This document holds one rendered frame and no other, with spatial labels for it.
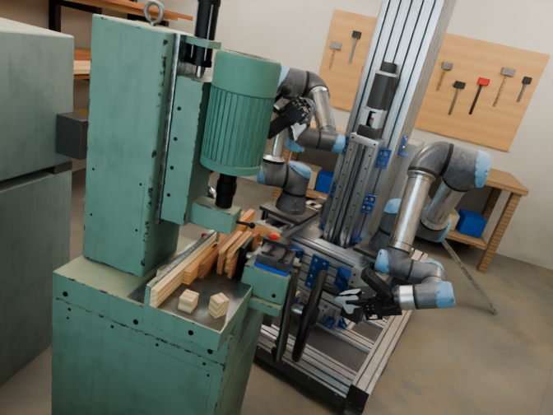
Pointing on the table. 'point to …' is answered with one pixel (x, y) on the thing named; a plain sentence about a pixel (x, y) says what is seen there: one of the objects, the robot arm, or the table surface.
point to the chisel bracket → (214, 216)
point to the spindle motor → (239, 112)
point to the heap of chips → (262, 231)
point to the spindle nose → (225, 190)
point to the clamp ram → (244, 254)
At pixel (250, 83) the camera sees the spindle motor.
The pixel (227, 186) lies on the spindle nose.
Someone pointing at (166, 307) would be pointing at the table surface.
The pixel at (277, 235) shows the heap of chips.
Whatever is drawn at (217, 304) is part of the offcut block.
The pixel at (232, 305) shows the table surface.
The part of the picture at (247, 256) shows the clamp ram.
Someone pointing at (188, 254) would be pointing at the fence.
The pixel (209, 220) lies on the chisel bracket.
